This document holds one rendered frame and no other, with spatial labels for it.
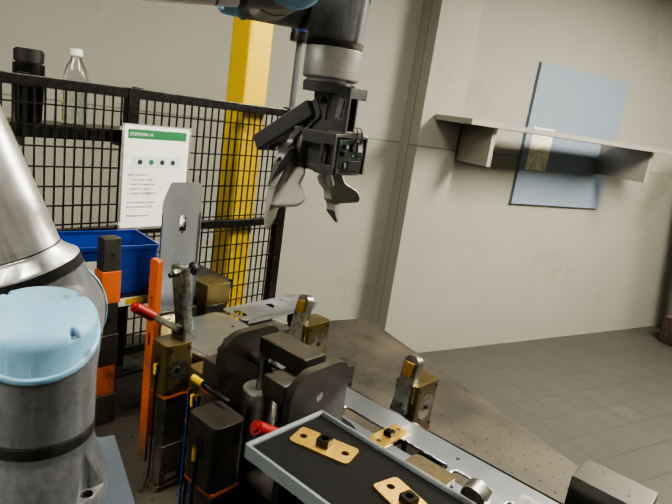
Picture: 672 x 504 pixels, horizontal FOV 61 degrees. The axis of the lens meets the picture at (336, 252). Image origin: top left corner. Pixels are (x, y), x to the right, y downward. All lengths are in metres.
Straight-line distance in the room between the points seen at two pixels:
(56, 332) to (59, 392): 0.06
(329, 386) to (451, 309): 3.29
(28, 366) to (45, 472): 0.12
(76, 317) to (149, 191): 1.16
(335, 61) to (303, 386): 0.46
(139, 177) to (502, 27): 2.79
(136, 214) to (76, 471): 1.16
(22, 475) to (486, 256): 3.79
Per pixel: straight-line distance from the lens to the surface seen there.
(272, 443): 0.75
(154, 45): 2.91
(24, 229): 0.75
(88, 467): 0.72
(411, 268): 3.57
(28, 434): 0.67
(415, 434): 1.14
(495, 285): 4.39
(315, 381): 0.88
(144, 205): 1.78
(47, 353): 0.63
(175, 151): 1.81
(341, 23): 0.76
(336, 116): 0.75
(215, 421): 0.94
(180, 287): 1.22
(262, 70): 2.03
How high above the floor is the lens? 1.57
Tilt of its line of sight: 14 degrees down
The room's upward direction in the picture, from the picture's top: 8 degrees clockwise
